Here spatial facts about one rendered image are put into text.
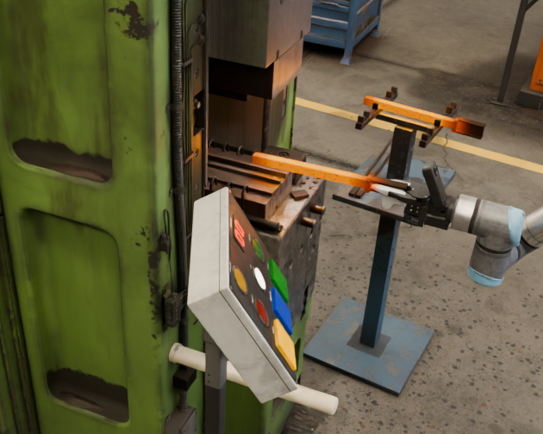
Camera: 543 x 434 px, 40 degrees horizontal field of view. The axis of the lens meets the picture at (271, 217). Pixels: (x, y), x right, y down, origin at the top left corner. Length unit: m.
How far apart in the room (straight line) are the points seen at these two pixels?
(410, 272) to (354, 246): 0.30
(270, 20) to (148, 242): 0.56
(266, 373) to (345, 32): 4.39
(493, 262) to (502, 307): 1.44
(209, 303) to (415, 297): 2.06
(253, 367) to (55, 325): 0.90
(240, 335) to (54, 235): 0.77
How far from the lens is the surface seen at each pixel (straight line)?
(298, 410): 2.70
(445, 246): 3.63
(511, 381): 3.00
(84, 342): 2.14
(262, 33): 1.66
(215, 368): 1.60
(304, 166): 1.94
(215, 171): 2.02
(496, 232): 1.86
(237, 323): 1.31
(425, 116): 2.41
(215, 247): 1.37
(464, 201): 1.86
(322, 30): 5.65
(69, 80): 1.70
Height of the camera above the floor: 1.98
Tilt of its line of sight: 33 degrees down
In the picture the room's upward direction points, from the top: 4 degrees clockwise
